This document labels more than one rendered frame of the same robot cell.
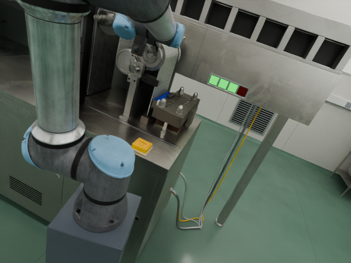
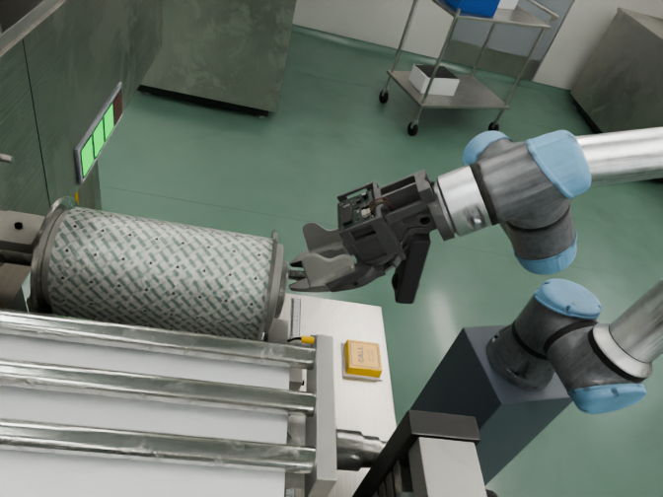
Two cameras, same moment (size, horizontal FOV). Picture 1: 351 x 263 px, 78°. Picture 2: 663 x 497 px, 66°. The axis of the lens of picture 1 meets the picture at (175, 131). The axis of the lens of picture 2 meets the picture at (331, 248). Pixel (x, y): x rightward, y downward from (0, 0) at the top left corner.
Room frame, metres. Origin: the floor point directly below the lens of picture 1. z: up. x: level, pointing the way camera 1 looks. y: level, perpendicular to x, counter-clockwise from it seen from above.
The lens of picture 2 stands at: (1.20, 0.67, 1.73)
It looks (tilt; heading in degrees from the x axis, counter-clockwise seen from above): 41 degrees down; 247
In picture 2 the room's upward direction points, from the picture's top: 18 degrees clockwise
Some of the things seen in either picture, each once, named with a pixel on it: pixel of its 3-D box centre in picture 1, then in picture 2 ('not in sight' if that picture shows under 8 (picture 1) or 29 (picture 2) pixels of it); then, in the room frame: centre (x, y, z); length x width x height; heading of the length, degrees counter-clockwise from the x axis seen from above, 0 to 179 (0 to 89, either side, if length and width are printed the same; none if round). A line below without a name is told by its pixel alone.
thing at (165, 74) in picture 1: (163, 82); not in sight; (1.19, 0.16, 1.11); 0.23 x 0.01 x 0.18; 170
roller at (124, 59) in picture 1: (137, 59); not in sight; (1.22, 0.33, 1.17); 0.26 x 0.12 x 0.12; 170
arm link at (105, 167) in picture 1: (107, 165); (558, 316); (0.44, 0.14, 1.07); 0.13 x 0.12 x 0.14; 90
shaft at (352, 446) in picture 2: (98, 17); (362, 451); (1.04, 0.50, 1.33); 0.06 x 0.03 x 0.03; 170
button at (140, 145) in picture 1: (142, 145); (362, 358); (0.82, 0.12, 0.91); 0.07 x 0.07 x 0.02; 80
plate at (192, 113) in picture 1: (191, 117); not in sight; (1.21, -0.06, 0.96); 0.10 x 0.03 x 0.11; 170
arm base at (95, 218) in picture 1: (103, 198); (529, 347); (0.44, 0.13, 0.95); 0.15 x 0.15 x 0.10
